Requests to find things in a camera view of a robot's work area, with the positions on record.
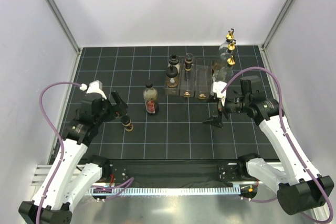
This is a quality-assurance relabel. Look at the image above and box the tall clear liquid bottle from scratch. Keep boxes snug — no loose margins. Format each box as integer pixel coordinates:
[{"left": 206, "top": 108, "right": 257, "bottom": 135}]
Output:
[{"left": 213, "top": 39, "right": 236, "bottom": 78}]

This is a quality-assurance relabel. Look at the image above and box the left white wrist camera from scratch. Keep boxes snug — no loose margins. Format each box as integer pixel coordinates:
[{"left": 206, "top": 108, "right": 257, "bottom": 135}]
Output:
[{"left": 79, "top": 80, "right": 107, "bottom": 101}]

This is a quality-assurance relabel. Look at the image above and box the small spice bottle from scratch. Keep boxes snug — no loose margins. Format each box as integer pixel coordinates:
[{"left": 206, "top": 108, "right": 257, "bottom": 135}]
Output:
[
  {"left": 184, "top": 53, "right": 194, "bottom": 71},
  {"left": 120, "top": 115, "right": 133, "bottom": 132}
]

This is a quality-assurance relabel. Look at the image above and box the glass jar black lid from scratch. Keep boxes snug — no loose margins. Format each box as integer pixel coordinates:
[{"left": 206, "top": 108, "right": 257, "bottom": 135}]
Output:
[{"left": 166, "top": 65, "right": 179, "bottom": 88}]

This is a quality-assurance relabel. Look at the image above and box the white slotted cable duct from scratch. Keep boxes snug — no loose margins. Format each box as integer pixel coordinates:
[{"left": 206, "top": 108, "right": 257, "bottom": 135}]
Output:
[{"left": 84, "top": 185, "right": 241, "bottom": 196}]

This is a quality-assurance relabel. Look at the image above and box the purple cable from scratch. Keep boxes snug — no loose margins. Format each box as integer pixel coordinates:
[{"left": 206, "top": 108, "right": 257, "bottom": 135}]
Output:
[
  {"left": 222, "top": 67, "right": 333, "bottom": 222},
  {"left": 34, "top": 81, "right": 136, "bottom": 224}
]

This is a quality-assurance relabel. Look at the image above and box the red label soy bottle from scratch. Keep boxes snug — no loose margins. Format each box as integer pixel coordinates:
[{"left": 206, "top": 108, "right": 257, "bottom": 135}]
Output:
[{"left": 143, "top": 80, "right": 159, "bottom": 115}]

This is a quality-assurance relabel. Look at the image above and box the clear acrylic organizer rack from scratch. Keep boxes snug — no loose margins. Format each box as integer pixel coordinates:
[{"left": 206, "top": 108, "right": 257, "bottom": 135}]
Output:
[{"left": 164, "top": 58, "right": 213, "bottom": 102}]

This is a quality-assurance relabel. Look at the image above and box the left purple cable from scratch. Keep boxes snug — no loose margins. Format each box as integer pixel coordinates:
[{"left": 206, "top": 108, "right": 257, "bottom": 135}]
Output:
[{"left": 34, "top": 81, "right": 136, "bottom": 224}]

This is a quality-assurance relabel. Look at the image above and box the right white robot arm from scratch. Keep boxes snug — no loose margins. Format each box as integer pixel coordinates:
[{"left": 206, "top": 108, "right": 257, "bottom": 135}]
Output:
[{"left": 203, "top": 76, "right": 334, "bottom": 215}]

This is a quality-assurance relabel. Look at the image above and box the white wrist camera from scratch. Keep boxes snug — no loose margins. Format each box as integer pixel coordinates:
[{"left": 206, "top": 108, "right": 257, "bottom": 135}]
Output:
[
  {"left": 211, "top": 81, "right": 227, "bottom": 105},
  {"left": 79, "top": 80, "right": 107, "bottom": 101}
]

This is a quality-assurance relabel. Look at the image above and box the short bottle brown sauce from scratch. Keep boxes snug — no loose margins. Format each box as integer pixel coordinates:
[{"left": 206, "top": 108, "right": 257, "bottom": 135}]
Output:
[{"left": 218, "top": 28, "right": 234, "bottom": 54}]

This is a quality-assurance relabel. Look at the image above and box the white powder shaker jar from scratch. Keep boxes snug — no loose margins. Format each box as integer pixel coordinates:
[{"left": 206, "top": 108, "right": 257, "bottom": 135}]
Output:
[{"left": 168, "top": 55, "right": 181, "bottom": 73}]

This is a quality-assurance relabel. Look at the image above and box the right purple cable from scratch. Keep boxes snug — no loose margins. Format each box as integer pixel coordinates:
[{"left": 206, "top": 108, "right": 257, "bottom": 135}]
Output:
[{"left": 222, "top": 67, "right": 333, "bottom": 222}]

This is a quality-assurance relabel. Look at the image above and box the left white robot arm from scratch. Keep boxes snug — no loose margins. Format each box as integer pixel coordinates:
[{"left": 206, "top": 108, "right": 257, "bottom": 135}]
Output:
[{"left": 18, "top": 91, "right": 128, "bottom": 223}]

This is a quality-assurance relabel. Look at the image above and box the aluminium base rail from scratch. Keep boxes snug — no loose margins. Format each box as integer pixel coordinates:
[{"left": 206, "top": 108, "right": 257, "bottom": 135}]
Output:
[{"left": 31, "top": 161, "right": 320, "bottom": 187}]

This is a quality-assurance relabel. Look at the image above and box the tall bottle dark sauce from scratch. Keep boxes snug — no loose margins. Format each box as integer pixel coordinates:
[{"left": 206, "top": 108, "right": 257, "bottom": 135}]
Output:
[{"left": 212, "top": 55, "right": 236, "bottom": 83}]

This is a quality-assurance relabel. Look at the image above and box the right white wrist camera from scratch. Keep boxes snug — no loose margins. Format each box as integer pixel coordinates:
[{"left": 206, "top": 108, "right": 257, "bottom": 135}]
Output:
[{"left": 211, "top": 81, "right": 227, "bottom": 105}]

